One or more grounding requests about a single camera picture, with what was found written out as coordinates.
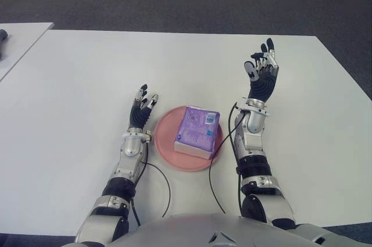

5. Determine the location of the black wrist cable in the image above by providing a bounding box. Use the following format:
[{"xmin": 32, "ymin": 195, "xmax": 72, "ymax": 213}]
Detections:
[
  {"xmin": 208, "ymin": 101, "xmax": 248, "ymax": 216},
  {"xmin": 130, "ymin": 138, "xmax": 172, "ymax": 227}
]

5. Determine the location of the purple tissue paper pack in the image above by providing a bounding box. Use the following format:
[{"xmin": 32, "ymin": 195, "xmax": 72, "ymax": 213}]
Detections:
[{"xmin": 173, "ymin": 106, "xmax": 220, "ymax": 160}]

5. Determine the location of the small white table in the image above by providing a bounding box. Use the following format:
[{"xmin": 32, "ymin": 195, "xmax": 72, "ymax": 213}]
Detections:
[{"xmin": 0, "ymin": 22, "xmax": 55, "ymax": 82}]

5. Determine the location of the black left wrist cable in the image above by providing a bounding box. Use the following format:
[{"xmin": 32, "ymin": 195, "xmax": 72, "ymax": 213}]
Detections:
[{"xmin": 130, "ymin": 138, "xmax": 172, "ymax": 227}]

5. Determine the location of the grey robot torso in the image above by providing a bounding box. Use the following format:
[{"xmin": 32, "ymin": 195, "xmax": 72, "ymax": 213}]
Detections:
[{"xmin": 72, "ymin": 213, "xmax": 372, "ymax": 247}]

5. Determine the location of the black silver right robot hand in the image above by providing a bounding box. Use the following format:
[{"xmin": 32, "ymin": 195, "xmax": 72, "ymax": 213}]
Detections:
[{"xmin": 243, "ymin": 37, "xmax": 280, "ymax": 104}]

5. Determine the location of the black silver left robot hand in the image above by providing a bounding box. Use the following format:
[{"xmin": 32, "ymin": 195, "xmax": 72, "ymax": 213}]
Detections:
[{"xmin": 127, "ymin": 83, "xmax": 160, "ymax": 130}]

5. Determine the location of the black tool handle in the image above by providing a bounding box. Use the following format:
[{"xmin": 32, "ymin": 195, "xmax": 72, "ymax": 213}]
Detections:
[{"xmin": 0, "ymin": 28, "xmax": 9, "ymax": 59}]

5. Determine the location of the pink round plate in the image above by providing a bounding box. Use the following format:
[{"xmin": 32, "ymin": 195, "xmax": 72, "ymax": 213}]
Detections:
[{"xmin": 153, "ymin": 104, "xmax": 224, "ymax": 171}]

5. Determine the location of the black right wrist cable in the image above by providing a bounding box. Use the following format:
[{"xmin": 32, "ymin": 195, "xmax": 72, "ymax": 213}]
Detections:
[{"xmin": 208, "ymin": 101, "xmax": 248, "ymax": 216}]

